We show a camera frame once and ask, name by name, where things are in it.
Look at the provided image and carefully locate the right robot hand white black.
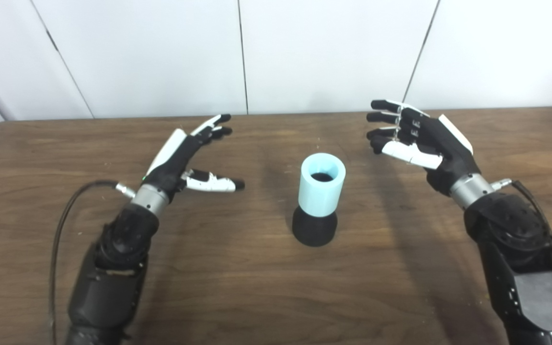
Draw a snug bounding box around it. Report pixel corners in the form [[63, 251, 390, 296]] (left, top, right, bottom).
[[366, 99, 482, 196]]

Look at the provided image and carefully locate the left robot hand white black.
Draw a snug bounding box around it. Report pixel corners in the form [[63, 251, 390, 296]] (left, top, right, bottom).
[[141, 114, 246, 202]]

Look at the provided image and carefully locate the light-blue hose piece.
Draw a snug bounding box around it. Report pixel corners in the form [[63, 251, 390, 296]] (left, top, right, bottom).
[[299, 153, 346, 219]]

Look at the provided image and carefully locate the black funnel-shaped nozzle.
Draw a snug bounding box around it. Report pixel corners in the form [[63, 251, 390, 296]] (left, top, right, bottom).
[[291, 205, 338, 247]]

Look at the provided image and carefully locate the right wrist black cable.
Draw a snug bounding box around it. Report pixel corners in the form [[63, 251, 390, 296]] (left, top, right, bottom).
[[491, 178, 552, 242]]

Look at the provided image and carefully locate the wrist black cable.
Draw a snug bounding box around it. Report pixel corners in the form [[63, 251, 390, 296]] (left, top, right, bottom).
[[48, 180, 136, 345], [491, 178, 552, 242]]

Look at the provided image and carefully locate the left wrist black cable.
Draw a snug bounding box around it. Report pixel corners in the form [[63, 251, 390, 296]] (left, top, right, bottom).
[[48, 180, 136, 345]]

